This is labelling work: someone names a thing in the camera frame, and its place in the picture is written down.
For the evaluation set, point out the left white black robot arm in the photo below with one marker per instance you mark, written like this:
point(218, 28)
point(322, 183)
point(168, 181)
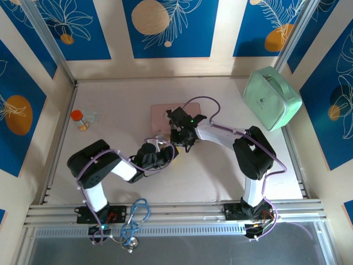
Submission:
point(95, 168)

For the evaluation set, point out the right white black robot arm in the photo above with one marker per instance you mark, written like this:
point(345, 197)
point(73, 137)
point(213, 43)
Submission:
point(253, 154)

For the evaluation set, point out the blue stethoscope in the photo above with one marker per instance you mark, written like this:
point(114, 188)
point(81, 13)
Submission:
point(135, 218)

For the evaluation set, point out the clear plastic cup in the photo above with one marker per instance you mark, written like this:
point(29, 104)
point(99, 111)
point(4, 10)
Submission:
point(95, 116)

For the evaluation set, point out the orange pill bottle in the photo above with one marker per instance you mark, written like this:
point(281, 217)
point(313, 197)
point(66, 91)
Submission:
point(79, 120)

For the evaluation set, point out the mint green zipper case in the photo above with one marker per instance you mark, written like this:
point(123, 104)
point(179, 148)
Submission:
point(271, 99)

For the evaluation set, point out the long aluminium frame rail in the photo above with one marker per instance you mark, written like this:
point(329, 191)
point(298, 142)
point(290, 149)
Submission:
point(179, 209)

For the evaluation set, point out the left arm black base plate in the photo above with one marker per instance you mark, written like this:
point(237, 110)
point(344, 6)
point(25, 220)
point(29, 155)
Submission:
point(115, 214)

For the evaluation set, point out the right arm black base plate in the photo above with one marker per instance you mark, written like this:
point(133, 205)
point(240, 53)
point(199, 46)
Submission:
point(234, 212)

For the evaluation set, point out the aluminium side rail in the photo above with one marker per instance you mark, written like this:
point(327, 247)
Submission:
point(59, 143)
point(295, 165)

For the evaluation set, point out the blue floral wall panel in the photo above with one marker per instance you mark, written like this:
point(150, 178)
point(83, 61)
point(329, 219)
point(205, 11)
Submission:
point(264, 27)
point(173, 27)
point(77, 30)
point(328, 105)
point(19, 116)

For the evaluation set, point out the aluminium corner post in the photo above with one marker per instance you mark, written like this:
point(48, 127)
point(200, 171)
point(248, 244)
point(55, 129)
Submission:
point(49, 41)
point(296, 33)

